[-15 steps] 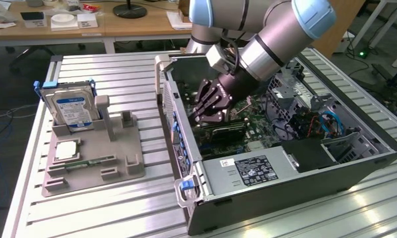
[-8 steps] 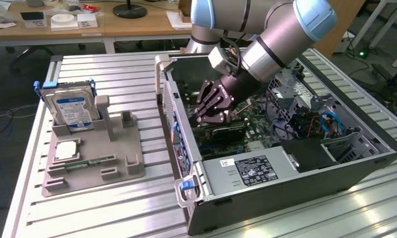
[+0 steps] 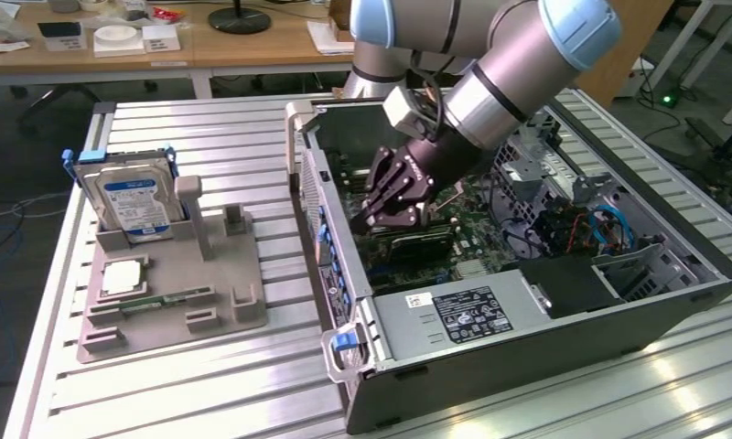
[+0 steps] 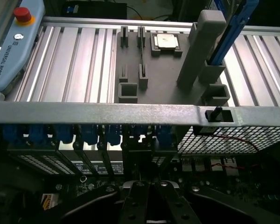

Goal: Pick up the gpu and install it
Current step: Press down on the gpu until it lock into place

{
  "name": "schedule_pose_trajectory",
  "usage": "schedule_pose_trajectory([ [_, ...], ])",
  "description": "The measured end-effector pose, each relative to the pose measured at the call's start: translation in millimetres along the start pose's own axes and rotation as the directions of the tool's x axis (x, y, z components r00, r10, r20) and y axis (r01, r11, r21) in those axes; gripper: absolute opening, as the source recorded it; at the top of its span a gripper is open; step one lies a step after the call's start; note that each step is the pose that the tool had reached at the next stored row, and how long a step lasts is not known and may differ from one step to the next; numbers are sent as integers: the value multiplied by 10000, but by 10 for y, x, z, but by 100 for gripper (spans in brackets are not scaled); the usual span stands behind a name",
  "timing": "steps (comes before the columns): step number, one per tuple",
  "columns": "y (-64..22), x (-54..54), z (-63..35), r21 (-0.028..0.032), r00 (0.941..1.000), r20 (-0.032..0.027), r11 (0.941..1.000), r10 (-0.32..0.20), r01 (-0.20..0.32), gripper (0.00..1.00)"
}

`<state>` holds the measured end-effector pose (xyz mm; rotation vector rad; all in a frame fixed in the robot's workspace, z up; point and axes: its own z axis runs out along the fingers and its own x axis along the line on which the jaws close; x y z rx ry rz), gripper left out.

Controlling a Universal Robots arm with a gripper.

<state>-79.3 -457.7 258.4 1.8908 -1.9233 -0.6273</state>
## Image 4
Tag green motherboard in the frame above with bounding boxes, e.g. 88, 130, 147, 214
37, 158, 280, 210

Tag open black PC case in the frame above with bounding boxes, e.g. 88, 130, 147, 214
0, 102, 280, 224

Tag grey printed parts rack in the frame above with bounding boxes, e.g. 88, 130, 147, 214
116, 9, 231, 105

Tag silver CPU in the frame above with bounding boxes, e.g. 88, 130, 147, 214
154, 34, 179, 49

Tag blue-grey teach pendant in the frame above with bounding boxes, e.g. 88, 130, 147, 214
0, 0, 46, 94

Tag black computer box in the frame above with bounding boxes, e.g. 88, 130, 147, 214
62, 1, 128, 20

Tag thin red wire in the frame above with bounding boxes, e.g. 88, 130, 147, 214
211, 134, 260, 169

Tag black intrusion switch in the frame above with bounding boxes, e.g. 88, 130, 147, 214
204, 106, 223, 122

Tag hard disk with blue bracket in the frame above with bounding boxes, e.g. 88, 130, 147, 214
207, 0, 259, 66

